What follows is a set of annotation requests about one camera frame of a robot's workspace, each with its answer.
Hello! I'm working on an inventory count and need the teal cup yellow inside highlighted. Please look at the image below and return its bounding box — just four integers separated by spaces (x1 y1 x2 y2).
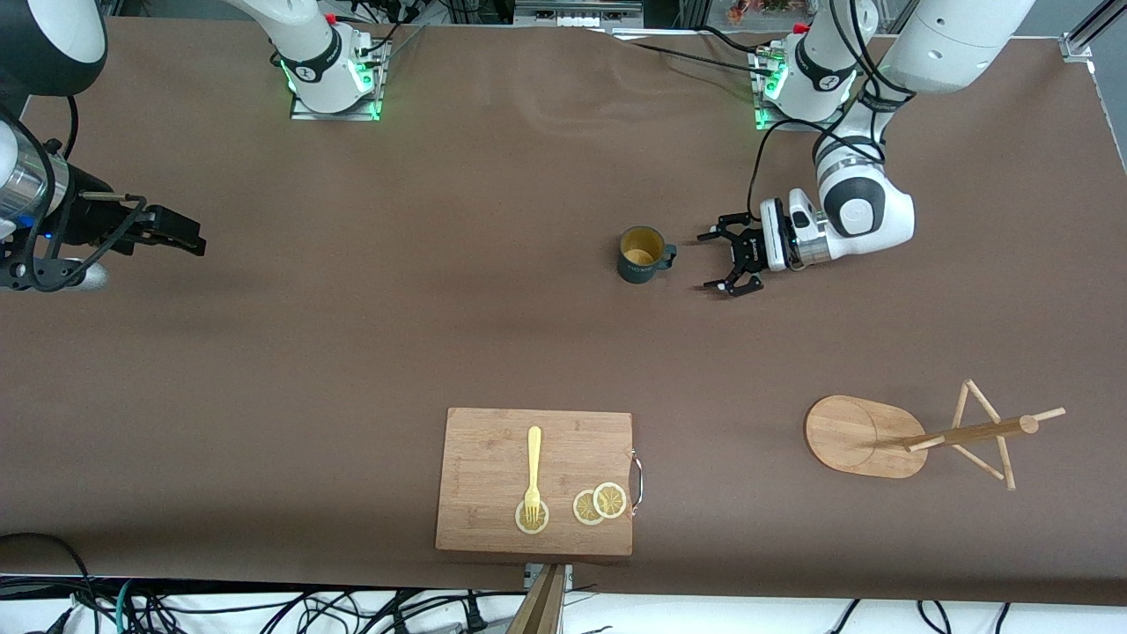
616 225 678 284

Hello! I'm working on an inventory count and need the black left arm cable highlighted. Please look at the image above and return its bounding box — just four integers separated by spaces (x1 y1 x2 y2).
748 0 912 221

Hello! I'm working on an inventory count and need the wooden cup rack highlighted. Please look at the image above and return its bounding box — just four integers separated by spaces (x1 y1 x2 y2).
804 379 1066 492

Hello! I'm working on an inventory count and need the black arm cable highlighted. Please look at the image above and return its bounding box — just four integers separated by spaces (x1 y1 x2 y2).
53 92 80 164
748 0 912 221

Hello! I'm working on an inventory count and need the brown wooden post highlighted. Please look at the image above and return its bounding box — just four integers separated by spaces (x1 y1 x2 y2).
506 564 567 634

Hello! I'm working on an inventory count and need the black table cable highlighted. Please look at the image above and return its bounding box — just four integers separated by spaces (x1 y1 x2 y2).
608 26 777 78

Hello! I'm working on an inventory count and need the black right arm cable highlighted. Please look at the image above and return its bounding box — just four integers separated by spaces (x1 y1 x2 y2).
53 92 80 164

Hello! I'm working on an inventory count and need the grey power strip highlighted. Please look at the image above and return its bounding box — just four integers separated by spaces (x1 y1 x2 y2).
515 0 644 27

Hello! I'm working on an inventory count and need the brown table cover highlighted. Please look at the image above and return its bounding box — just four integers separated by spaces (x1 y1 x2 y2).
0 16 1127 608

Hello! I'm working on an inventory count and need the bamboo cutting board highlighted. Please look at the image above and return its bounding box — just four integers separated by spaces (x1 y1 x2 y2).
435 407 635 557

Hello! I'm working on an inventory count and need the aluminium frame profile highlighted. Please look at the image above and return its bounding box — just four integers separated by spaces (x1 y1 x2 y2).
1061 0 1127 63

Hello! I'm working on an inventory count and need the yellow plastic fork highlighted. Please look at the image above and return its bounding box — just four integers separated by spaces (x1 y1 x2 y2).
524 426 543 525

